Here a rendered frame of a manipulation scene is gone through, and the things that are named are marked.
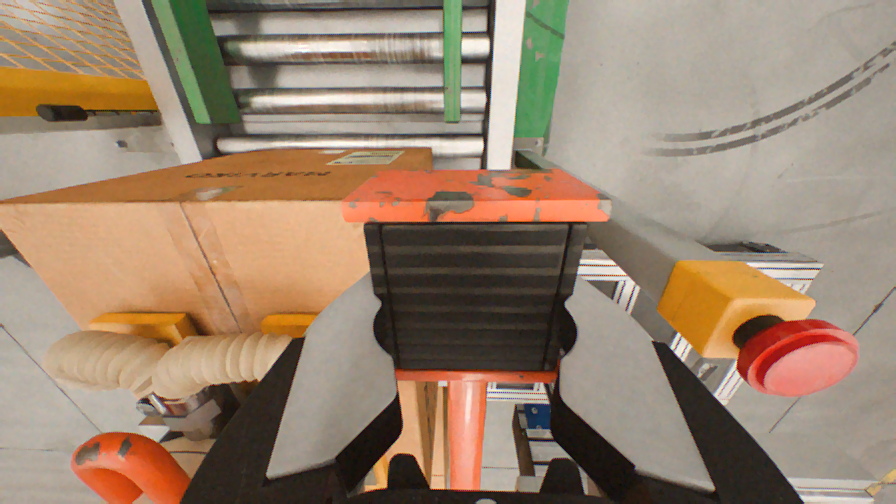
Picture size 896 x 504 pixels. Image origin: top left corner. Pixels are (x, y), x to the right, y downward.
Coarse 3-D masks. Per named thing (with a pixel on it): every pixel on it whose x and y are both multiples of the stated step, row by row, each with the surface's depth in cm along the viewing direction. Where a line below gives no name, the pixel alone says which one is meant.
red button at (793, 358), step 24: (744, 336) 23; (768, 336) 21; (792, 336) 20; (816, 336) 20; (840, 336) 20; (744, 360) 22; (768, 360) 21; (792, 360) 20; (816, 360) 20; (840, 360) 20; (768, 384) 21; (792, 384) 21; (816, 384) 21
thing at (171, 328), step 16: (96, 320) 30; (112, 320) 30; (128, 320) 30; (144, 320) 30; (160, 320) 30; (176, 320) 30; (144, 336) 30; (160, 336) 30; (176, 336) 30; (144, 400) 31
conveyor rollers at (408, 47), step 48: (240, 0) 51; (288, 0) 51; (336, 0) 51; (384, 0) 51; (432, 0) 50; (480, 0) 50; (240, 48) 54; (288, 48) 53; (336, 48) 53; (384, 48) 53; (432, 48) 53; (480, 48) 52; (240, 96) 58; (288, 96) 57; (336, 96) 57; (384, 96) 57; (432, 96) 56; (480, 96) 56; (240, 144) 62; (288, 144) 61; (336, 144) 61; (384, 144) 61; (432, 144) 60; (480, 144) 60
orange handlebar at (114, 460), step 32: (448, 384) 15; (480, 384) 15; (448, 416) 16; (480, 416) 16; (96, 448) 20; (128, 448) 20; (160, 448) 21; (480, 448) 17; (96, 480) 21; (128, 480) 22; (160, 480) 21; (480, 480) 20
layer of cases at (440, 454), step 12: (444, 396) 111; (444, 408) 112; (444, 420) 114; (444, 432) 115; (444, 444) 117; (444, 456) 118; (432, 468) 120; (444, 468) 120; (432, 480) 125; (444, 480) 124
